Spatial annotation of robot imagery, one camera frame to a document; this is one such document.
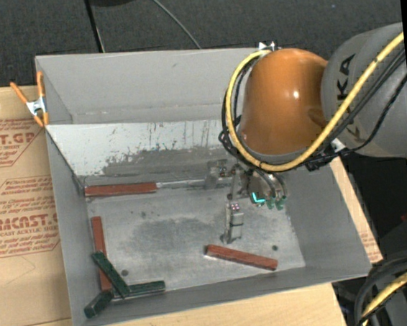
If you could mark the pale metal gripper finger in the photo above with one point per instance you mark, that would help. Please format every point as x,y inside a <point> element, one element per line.
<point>237,220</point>
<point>227,225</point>

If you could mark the red-brown flat block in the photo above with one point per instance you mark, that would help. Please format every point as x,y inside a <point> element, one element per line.
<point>119,189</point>
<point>240,256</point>
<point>98,235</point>

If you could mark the grey metal bin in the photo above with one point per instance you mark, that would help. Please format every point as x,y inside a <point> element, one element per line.
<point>181,229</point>

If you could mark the dark green flat block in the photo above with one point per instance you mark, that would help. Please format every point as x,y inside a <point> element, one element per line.
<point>148,287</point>
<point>98,304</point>
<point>110,273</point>

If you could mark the brown cardboard board red print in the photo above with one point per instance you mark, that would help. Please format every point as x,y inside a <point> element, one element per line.
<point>27,278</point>

